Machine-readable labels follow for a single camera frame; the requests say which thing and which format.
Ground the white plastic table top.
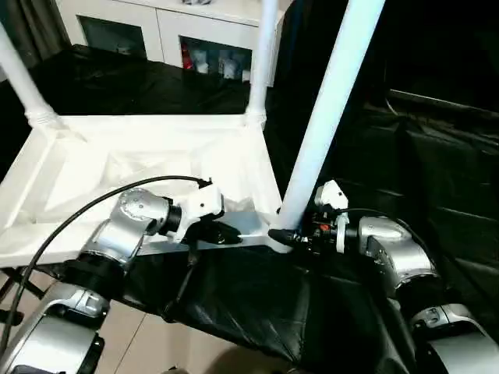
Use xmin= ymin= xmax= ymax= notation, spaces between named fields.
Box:
xmin=0 ymin=112 xmax=297 ymax=270

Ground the white plastic table leg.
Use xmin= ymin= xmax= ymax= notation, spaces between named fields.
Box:
xmin=274 ymin=0 xmax=387 ymax=231
xmin=0 ymin=21 xmax=59 ymax=132
xmin=243 ymin=0 xmax=280 ymax=129

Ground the black mat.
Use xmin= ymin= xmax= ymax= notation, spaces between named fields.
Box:
xmin=0 ymin=42 xmax=499 ymax=374

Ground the black panel with blue edge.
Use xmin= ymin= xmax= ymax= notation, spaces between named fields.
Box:
xmin=274 ymin=0 xmax=309 ymax=114

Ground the black floor stand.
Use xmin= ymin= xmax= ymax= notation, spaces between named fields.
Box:
xmin=0 ymin=268 xmax=44 ymax=324

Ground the white glass-door cabinet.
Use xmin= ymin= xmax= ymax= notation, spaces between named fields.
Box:
xmin=58 ymin=0 xmax=284 ymax=89

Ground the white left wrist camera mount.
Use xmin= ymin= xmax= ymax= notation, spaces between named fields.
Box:
xmin=165 ymin=181 xmax=225 ymax=243

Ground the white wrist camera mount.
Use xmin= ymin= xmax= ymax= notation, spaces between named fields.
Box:
xmin=165 ymin=181 xmax=225 ymax=243
xmin=313 ymin=179 xmax=350 ymax=252

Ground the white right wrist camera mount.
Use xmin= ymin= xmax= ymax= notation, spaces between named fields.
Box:
xmin=313 ymin=179 xmax=350 ymax=252

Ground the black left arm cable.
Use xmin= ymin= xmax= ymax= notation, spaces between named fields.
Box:
xmin=0 ymin=175 xmax=214 ymax=351

